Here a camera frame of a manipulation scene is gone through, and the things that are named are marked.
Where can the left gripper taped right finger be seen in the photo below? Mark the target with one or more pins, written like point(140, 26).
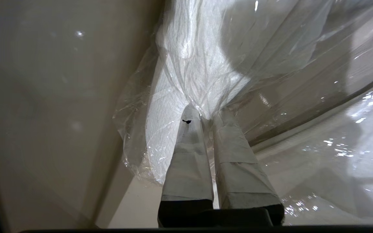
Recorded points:
point(241, 174)

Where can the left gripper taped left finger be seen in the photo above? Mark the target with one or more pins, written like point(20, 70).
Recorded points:
point(189, 168)

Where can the white cabinet drawer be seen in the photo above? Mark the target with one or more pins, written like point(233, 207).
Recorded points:
point(44, 97)

